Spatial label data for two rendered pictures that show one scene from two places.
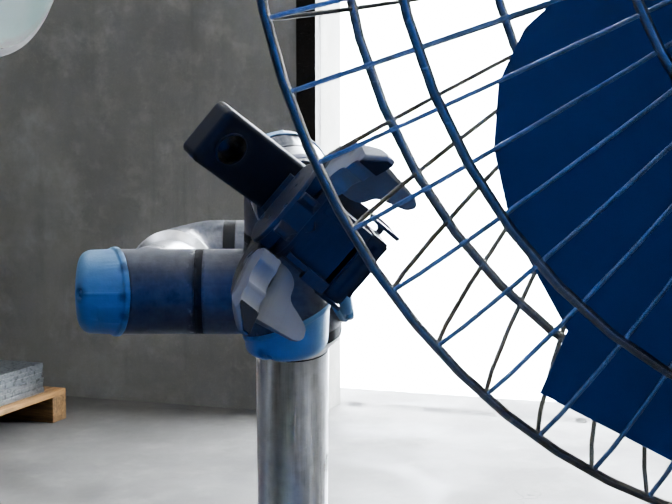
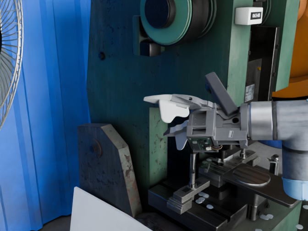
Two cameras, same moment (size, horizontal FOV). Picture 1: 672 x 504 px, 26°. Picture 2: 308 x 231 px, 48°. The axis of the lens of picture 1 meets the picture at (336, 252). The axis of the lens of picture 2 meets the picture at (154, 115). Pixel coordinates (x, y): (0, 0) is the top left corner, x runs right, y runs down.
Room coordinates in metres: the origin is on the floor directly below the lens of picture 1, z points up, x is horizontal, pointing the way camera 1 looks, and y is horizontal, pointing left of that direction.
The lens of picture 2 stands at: (1.26, -0.62, 1.37)
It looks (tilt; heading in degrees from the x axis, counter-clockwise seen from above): 20 degrees down; 115
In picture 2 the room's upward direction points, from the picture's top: straight up
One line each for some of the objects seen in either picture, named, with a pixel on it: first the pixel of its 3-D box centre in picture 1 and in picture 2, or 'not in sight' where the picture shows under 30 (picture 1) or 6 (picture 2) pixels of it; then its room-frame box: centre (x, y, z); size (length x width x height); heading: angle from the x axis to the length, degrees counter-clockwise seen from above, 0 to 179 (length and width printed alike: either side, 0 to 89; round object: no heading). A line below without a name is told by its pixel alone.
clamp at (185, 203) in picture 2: not in sight; (190, 187); (0.95, 0.34, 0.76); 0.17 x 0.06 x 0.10; 70
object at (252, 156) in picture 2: not in sight; (244, 155); (1.06, 0.66, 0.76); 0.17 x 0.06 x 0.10; 70
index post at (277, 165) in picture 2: not in sight; (274, 166); (1.18, 0.62, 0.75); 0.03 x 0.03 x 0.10; 70
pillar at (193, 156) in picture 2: not in sight; (192, 159); (0.92, 0.44, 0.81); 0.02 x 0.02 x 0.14
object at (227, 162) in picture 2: not in sight; (220, 169); (1.01, 0.50, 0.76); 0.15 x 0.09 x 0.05; 70
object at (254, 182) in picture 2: not in sight; (261, 197); (1.17, 0.44, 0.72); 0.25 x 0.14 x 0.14; 160
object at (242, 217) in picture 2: not in sight; (218, 189); (1.00, 0.50, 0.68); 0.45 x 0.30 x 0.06; 70
